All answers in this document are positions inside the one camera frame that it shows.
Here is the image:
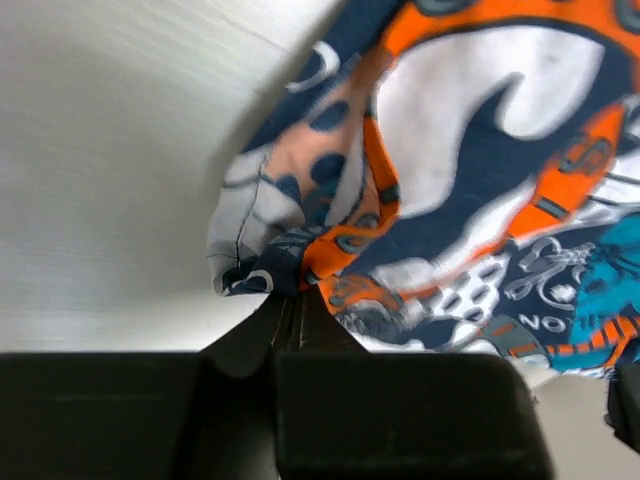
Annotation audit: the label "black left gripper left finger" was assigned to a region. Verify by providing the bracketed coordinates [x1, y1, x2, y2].
[1, 296, 288, 479]

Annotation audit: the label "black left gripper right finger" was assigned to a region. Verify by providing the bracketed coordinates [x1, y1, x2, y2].
[274, 290, 555, 479]

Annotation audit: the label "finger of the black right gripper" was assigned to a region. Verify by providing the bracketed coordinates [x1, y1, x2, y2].
[605, 364, 640, 454]

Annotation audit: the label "colourful patterned shorts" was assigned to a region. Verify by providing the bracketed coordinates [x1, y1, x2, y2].
[207, 0, 639, 378]

